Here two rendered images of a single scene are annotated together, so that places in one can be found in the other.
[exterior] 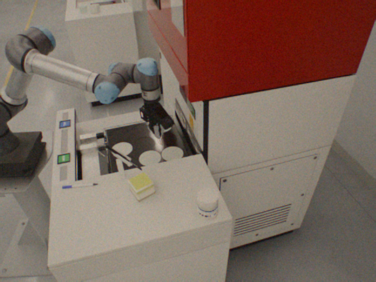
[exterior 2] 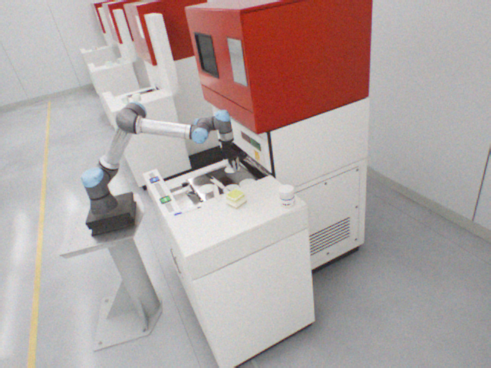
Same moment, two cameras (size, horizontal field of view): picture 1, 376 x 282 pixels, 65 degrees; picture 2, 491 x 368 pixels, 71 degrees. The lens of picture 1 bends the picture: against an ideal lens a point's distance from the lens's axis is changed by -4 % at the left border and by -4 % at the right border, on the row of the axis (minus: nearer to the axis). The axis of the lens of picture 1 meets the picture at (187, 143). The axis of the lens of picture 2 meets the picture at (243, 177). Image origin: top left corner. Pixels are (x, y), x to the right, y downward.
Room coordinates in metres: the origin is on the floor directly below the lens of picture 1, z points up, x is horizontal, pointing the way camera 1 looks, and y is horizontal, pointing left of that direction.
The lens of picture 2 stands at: (-0.68, 0.27, 1.96)
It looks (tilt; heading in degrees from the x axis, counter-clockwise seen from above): 31 degrees down; 354
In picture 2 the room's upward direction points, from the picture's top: 10 degrees counter-clockwise
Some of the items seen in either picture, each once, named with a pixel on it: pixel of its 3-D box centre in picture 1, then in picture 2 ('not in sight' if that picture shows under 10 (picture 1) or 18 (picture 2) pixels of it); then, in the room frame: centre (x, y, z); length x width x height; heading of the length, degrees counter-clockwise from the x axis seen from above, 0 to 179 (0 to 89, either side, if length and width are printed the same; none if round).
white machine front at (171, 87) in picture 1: (178, 93); (240, 141); (1.34, 0.03, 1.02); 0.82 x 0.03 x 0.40; 15
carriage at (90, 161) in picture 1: (91, 163); (184, 204); (1.01, 0.45, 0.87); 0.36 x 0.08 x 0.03; 15
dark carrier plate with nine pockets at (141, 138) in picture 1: (144, 144); (223, 182); (1.09, 0.20, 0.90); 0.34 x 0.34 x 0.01; 15
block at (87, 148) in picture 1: (89, 148); (179, 193); (1.09, 0.47, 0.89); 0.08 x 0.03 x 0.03; 105
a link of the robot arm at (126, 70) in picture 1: (122, 74); (204, 125); (1.05, 0.24, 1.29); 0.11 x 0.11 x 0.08; 74
